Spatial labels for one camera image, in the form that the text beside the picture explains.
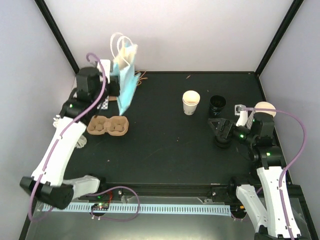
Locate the black paper cup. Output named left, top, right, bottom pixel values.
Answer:
left=208, top=95, right=227, bottom=117

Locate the tall stack of paper cups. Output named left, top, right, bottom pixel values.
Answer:
left=246, top=101, right=277, bottom=129

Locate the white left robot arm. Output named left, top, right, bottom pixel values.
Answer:
left=19, top=67, right=113, bottom=210

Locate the light blue slotted cable duct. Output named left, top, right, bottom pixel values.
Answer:
left=52, top=202, right=231, bottom=217

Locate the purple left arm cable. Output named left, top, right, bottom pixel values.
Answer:
left=27, top=52, right=109, bottom=223

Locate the light blue paper bag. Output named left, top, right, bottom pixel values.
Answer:
left=109, top=32, right=139, bottom=116

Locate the blue checkered paper bag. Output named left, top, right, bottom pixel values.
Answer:
left=97, top=97, right=109, bottom=110

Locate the tan kraft paper bag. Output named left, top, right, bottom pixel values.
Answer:
left=134, top=70, right=148, bottom=86

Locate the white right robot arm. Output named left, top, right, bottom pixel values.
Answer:
left=208, top=111, right=303, bottom=240

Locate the brown kraft paper bag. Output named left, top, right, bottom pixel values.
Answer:
left=108, top=96, right=117, bottom=102

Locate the small electronics board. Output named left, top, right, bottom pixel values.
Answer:
left=91, top=202, right=110, bottom=211

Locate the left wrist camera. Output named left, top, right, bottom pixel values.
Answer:
left=97, top=59, right=111, bottom=81

